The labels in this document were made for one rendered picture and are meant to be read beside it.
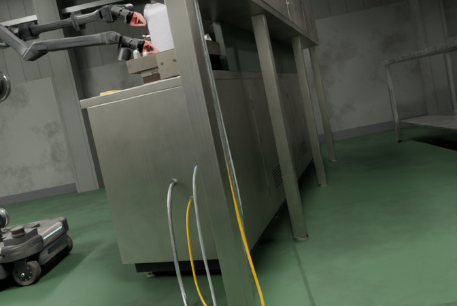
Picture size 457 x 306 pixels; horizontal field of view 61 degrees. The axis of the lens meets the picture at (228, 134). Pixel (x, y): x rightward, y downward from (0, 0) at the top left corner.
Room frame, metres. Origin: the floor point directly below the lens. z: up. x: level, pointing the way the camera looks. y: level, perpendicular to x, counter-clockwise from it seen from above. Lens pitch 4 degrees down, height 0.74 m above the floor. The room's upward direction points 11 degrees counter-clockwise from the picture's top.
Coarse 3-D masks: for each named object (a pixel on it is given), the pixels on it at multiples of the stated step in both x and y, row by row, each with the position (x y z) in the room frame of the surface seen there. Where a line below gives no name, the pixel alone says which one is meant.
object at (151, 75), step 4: (156, 68) 1.75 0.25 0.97; (144, 72) 1.77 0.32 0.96; (148, 72) 1.77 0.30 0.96; (152, 72) 1.77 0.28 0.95; (156, 72) 1.75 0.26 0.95; (144, 76) 1.77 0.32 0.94; (148, 76) 1.77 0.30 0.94; (152, 76) 1.76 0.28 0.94; (156, 76) 1.75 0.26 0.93; (176, 76) 1.72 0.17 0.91; (144, 80) 1.78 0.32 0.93; (148, 80) 1.77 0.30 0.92; (152, 80) 1.76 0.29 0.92; (156, 80) 1.76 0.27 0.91; (160, 80) 1.75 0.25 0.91; (144, 84) 1.78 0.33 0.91
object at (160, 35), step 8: (152, 24) 1.95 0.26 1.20; (160, 24) 1.93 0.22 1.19; (168, 24) 1.92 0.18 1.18; (152, 32) 1.95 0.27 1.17; (160, 32) 1.94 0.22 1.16; (168, 32) 1.92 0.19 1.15; (152, 40) 1.96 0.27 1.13; (160, 40) 1.94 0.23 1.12; (168, 40) 1.93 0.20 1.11; (160, 48) 1.94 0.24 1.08; (168, 48) 1.93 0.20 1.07
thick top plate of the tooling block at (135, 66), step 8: (208, 40) 1.68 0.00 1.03; (208, 48) 1.66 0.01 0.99; (216, 48) 1.75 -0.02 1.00; (144, 56) 1.76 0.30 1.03; (152, 56) 1.74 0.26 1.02; (216, 56) 1.80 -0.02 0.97; (128, 64) 1.79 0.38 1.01; (136, 64) 1.77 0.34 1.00; (144, 64) 1.76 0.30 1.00; (152, 64) 1.74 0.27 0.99; (136, 72) 1.78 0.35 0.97
